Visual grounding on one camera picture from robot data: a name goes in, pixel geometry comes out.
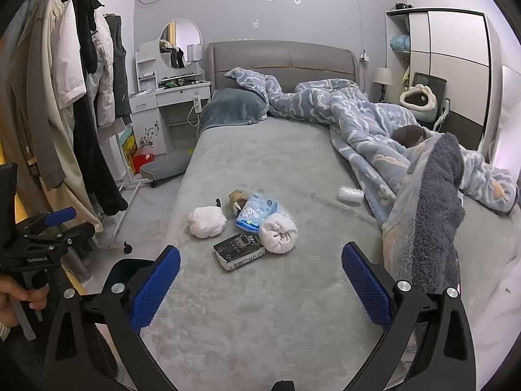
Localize grey cat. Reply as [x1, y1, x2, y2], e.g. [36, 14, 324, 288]
[391, 125, 432, 147]

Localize black book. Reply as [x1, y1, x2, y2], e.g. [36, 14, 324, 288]
[213, 232, 266, 271]

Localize black long garment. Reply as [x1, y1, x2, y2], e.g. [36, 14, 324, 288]
[57, 0, 129, 216]

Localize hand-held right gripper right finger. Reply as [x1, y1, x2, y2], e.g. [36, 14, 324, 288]
[341, 241, 477, 391]

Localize grey cushioned wheeled stool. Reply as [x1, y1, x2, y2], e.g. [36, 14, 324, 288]
[140, 152, 190, 188]

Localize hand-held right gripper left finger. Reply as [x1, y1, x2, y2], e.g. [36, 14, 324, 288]
[43, 245, 182, 391]

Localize white-shade bedside lamp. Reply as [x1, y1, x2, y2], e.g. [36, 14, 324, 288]
[372, 67, 394, 102]

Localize blue cloud-patterned blanket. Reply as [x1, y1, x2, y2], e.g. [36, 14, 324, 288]
[225, 66, 519, 229]

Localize black chair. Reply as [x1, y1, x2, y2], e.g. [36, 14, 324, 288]
[410, 72, 451, 132]

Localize white and black wardrobe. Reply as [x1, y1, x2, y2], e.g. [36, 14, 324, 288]
[385, 7, 502, 152]

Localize white puffer jacket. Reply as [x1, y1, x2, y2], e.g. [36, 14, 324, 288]
[85, 10, 117, 127]

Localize person's left hand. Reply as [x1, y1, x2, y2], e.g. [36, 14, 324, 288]
[0, 276, 50, 329]

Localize white dressing table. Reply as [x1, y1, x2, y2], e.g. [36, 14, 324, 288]
[129, 41, 213, 156]

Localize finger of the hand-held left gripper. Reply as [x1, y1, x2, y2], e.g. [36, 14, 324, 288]
[24, 207, 77, 233]
[20, 222, 97, 258]

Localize blue-grey pillow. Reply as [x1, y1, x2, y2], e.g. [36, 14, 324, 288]
[198, 88, 269, 135]

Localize dark grey knit vest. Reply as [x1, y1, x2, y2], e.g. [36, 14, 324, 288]
[106, 14, 133, 125]

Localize oval mirror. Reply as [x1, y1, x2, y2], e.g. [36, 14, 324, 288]
[159, 19, 203, 70]

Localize white and mint cat bed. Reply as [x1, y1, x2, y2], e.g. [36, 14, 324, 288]
[399, 83, 440, 121]

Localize white sock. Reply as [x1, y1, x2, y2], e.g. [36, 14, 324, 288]
[259, 217, 299, 255]

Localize white bubble wrap piece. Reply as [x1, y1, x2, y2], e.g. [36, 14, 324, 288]
[337, 186, 365, 205]

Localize beige coat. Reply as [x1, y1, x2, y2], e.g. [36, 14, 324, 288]
[0, 0, 68, 221]

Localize small silver table lamp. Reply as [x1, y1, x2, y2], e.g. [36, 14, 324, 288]
[186, 43, 203, 75]

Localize grey bed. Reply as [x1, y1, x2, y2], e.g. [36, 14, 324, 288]
[138, 41, 521, 391]

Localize cream garment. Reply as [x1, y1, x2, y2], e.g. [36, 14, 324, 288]
[38, 0, 104, 233]

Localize grey fleece blanket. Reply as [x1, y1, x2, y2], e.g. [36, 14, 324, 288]
[383, 132, 467, 294]

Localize blue tissue packet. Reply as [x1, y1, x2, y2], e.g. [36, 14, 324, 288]
[235, 192, 279, 234]

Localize yellow picture book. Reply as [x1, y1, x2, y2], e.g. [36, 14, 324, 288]
[120, 128, 137, 176]

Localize white shirt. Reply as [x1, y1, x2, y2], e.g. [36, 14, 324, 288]
[53, 0, 88, 109]

